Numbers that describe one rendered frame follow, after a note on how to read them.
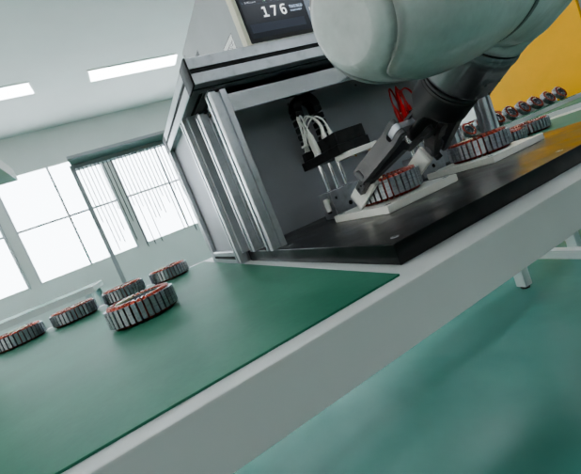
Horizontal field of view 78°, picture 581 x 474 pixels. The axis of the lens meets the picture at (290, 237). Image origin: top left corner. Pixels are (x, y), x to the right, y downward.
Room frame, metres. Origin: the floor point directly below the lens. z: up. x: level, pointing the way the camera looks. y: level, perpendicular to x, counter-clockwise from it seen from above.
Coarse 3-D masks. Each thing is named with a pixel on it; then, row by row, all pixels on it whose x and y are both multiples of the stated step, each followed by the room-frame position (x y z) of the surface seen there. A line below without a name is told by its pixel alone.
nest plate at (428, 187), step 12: (432, 180) 0.60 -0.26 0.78; (444, 180) 0.56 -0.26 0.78; (456, 180) 0.57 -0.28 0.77; (408, 192) 0.57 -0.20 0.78; (420, 192) 0.54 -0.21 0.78; (432, 192) 0.55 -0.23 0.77; (384, 204) 0.54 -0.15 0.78; (396, 204) 0.52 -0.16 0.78; (336, 216) 0.64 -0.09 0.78; (348, 216) 0.61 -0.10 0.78; (360, 216) 0.58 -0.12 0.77
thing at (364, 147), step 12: (336, 132) 0.64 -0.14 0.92; (348, 132) 0.65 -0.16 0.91; (360, 132) 0.66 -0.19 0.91; (324, 144) 0.68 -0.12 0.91; (336, 144) 0.64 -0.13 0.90; (348, 144) 0.65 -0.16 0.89; (360, 144) 0.66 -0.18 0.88; (372, 144) 0.64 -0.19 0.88; (324, 156) 0.68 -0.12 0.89; (336, 156) 0.66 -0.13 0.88; (348, 156) 0.63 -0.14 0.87; (312, 168) 0.77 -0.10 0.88; (324, 180) 0.73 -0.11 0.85; (336, 180) 0.74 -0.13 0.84
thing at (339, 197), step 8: (344, 184) 0.75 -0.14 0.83; (352, 184) 0.73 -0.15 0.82; (328, 192) 0.71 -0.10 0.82; (336, 192) 0.71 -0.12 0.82; (344, 192) 0.72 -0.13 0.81; (352, 192) 0.73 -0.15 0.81; (320, 200) 0.75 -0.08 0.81; (336, 200) 0.71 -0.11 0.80; (344, 200) 0.72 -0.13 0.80; (352, 200) 0.72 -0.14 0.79; (336, 208) 0.71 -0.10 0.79; (344, 208) 0.71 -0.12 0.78; (352, 208) 0.72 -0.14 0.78; (328, 216) 0.74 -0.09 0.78
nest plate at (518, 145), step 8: (528, 136) 0.69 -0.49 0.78; (536, 136) 0.66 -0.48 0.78; (512, 144) 0.67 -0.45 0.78; (520, 144) 0.64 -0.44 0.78; (528, 144) 0.65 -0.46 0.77; (496, 152) 0.63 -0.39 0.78; (504, 152) 0.62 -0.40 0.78; (512, 152) 0.63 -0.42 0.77; (472, 160) 0.67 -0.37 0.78; (480, 160) 0.63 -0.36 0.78; (488, 160) 0.61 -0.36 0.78; (496, 160) 0.61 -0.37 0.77; (440, 168) 0.75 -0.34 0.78; (448, 168) 0.69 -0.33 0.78; (456, 168) 0.68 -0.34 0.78; (464, 168) 0.66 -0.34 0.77; (432, 176) 0.73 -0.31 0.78; (440, 176) 0.71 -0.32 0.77
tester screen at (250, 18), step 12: (240, 0) 0.70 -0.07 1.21; (252, 0) 0.71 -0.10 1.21; (264, 0) 0.72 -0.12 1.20; (276, 0) 0.73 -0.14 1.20; (288, 0) 0.74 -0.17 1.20; (300, 0) 0.75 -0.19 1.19; (252, 12) 0.71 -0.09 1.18; (300, 12) 0.75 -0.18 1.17; (252, 36) 0.70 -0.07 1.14; (264, 36) 0.71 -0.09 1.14
